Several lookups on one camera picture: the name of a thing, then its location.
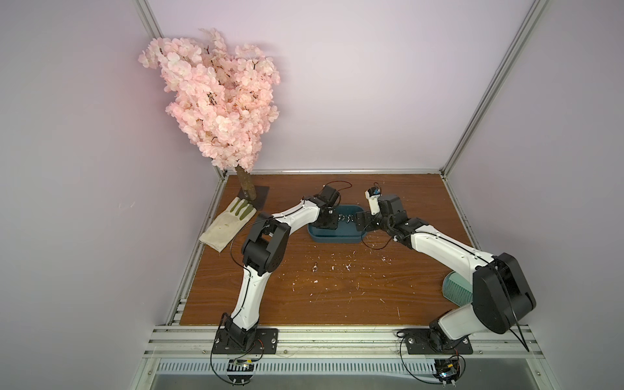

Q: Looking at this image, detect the teal plastic storage box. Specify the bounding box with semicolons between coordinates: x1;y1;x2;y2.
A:
307;205;367;244

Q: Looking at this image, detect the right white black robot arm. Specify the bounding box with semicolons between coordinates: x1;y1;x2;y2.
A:
356;188;536;351

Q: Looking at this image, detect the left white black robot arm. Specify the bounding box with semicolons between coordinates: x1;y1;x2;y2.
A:
221;185;341;350

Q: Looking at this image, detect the pile of silver wing nuts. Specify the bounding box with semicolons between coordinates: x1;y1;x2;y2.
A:
338;214;358;224

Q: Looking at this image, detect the teal plastic dustpan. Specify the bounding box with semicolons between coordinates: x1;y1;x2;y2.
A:
442;271;473;307

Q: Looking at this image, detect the white green work glove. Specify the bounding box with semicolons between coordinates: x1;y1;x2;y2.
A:
199;197;257;252

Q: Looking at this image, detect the pink artificial blossom tree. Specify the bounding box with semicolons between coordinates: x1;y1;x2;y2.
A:
138;29;280;200

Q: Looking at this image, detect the right small circuit board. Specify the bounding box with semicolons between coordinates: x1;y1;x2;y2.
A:
433;358;462;387

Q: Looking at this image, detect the small circuit board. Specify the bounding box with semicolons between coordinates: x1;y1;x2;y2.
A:
226;359;256;386
433;358;462;387

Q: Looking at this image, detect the left small circuit board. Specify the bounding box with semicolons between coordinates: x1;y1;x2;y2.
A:
226;359;256;386

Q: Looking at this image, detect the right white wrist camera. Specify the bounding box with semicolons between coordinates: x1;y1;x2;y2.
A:
365;186;381;215

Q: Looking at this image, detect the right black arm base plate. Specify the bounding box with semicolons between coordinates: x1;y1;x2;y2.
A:
403;328;474;355

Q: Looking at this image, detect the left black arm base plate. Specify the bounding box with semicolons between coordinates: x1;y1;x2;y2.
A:
212;328;279;355

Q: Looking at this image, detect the aluminium front rail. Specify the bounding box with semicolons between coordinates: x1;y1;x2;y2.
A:
143;326;544;358

